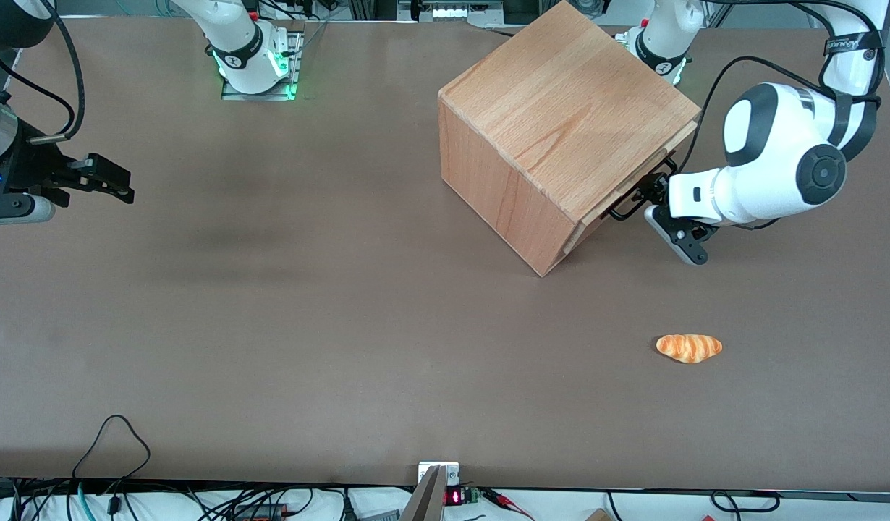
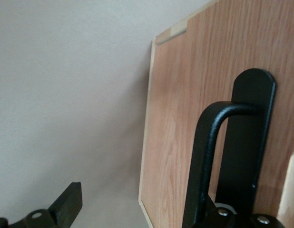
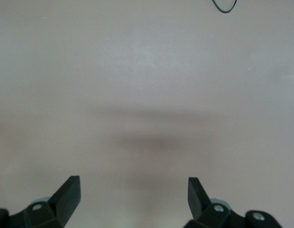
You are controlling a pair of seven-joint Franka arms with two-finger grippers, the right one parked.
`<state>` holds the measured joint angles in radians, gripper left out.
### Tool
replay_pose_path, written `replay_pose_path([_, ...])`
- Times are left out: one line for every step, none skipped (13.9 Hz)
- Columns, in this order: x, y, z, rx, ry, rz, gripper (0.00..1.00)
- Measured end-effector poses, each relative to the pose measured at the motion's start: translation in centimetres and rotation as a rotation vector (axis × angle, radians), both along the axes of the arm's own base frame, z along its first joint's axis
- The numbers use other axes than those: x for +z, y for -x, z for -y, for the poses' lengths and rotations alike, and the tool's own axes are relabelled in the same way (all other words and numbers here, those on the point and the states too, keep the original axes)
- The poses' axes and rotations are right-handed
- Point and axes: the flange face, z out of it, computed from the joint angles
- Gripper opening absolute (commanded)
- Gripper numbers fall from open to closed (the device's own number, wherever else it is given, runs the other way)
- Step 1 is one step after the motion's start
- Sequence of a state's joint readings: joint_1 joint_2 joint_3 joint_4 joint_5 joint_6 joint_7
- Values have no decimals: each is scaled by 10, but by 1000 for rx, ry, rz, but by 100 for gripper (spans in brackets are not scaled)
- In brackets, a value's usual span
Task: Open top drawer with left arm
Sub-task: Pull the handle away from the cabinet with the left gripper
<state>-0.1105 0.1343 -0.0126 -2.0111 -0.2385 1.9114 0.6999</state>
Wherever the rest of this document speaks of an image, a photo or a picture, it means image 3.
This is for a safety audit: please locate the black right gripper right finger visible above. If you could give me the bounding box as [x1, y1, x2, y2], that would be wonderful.
[183, 176, 281, 228]

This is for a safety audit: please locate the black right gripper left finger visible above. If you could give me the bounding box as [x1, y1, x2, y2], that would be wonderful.
[0, 175, 81, 228]

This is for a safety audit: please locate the black looped thin cable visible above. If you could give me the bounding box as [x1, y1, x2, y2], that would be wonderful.
[211, 0, 238, 13]

